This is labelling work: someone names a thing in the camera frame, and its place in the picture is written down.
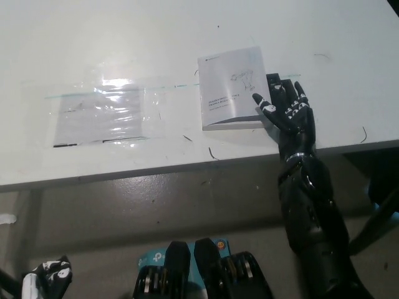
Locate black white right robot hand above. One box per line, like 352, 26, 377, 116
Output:
251, 79, 316, 158

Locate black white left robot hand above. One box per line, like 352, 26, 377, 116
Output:
21, 255, 74, 299

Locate white paperback manual book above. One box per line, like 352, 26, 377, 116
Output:
197, 45, 272, 132

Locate clear plastic film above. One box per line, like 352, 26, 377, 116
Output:
20, 77, 168, 150

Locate black plastic bracket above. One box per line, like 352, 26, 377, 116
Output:
265, 73, 296, 96

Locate black desk leg frame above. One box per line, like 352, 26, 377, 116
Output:
341, 149, 399, 257

